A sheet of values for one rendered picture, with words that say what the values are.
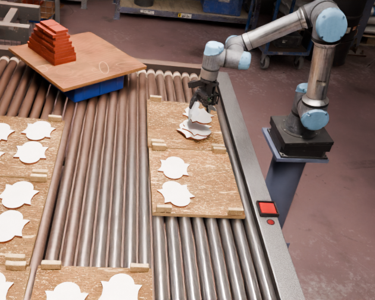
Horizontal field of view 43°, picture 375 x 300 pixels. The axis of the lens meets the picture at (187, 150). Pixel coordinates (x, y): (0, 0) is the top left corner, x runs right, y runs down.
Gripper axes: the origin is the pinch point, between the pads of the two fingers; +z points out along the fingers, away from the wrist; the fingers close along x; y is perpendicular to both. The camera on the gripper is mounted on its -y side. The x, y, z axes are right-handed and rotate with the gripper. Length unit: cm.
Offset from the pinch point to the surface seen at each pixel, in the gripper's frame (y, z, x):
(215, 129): 2.0, 9.5, 10.7
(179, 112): -17.5, 9.6, 3.7
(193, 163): 18.6, 9.5, -15.5
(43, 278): 44, 9, -92
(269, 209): 55, 10, -6
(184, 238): 50, 11, -43
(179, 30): -299, 104, 226
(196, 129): 1.0, 7.0, -0.7
